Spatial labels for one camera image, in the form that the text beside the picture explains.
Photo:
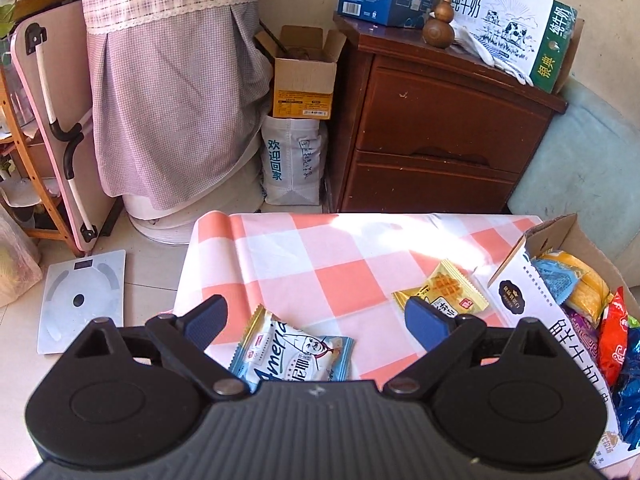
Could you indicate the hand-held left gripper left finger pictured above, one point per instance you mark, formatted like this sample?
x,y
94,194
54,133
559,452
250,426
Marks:
x,y
205,320

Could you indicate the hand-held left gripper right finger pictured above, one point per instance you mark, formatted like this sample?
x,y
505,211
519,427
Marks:
x,y
425,322

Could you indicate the small yellow snack packet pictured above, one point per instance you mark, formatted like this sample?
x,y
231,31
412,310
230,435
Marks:
x,y
445,285

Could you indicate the light blue snack packet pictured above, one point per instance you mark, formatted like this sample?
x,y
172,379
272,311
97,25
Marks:
x,y
295,355

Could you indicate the white printed cardboard box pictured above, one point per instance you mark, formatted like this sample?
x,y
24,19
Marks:
x,y
520,295

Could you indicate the purple snack packet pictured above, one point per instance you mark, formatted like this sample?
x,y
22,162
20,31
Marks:
x,y
582,330

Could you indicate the gold yellow snack packet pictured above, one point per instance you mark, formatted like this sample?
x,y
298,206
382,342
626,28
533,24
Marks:
x,y
592,295

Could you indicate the orange-red snack packet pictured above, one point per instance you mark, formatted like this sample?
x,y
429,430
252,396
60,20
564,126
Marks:
x,y
612,340

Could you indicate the blue foil snack packet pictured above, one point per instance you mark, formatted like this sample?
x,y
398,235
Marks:
x,y
630,400

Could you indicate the white round fan base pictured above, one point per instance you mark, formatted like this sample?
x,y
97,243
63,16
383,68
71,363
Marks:
x,y
165,225

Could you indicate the pink checked tablecloth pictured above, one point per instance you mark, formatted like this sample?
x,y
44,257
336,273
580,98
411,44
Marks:
x,y
325,270

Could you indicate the white bathroom scale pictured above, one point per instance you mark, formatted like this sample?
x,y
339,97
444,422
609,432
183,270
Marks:
x,y
80,305

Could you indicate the blue patterned snack packet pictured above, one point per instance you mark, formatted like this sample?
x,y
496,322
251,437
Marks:
x,y
555,280

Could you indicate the white bag with blue print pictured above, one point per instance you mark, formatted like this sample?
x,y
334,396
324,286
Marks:
x,y
295,160

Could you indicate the clear plastic bag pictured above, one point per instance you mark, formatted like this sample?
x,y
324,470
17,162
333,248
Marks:
x,y
15,270

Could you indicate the dark wooden nightstand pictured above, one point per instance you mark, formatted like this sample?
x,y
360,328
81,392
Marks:
x,y
440,125

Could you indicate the light blue sofa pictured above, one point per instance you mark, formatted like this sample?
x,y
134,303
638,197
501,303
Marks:
x,y
590,160

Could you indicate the plaid cloth cover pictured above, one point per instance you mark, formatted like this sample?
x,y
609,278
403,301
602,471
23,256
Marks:
x,y
175,85

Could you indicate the wooden shelf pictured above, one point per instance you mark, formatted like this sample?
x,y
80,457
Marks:
x,y
20,150

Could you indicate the small yellow cardboard box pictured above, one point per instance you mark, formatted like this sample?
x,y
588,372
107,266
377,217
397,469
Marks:
x,y
300,85

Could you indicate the pink folding table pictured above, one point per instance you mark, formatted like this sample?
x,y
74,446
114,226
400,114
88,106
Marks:
x,y
70,85

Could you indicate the white work glove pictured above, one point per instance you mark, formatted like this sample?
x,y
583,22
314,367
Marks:
x,y
495,60

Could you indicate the wooden gourd ornament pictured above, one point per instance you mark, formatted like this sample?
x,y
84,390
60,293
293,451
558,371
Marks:
x,y
438,35

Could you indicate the white and green milk carton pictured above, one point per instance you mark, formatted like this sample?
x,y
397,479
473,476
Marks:
x,y
500,10

